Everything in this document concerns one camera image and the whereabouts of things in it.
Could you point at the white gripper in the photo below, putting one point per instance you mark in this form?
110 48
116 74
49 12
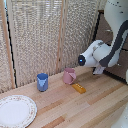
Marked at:
99 69

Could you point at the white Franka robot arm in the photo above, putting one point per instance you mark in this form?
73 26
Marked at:
110 50

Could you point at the dark brown drawer cabinet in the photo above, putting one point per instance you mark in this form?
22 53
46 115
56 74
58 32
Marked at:
120 71

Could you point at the orange rectangular block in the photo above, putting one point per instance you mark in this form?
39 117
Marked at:
79 88

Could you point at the pink cup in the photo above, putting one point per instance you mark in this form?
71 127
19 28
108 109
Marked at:
69 76

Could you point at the grey object at table corner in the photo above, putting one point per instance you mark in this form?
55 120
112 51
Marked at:
121 117

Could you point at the blue cup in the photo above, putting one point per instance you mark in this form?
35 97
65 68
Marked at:
42 82

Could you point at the bamboo blind screen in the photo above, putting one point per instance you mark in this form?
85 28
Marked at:
36 36

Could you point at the white floral-rim plate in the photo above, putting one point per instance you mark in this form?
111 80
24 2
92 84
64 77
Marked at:
16 111

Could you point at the wooden post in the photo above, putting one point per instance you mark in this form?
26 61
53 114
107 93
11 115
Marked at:
7 46

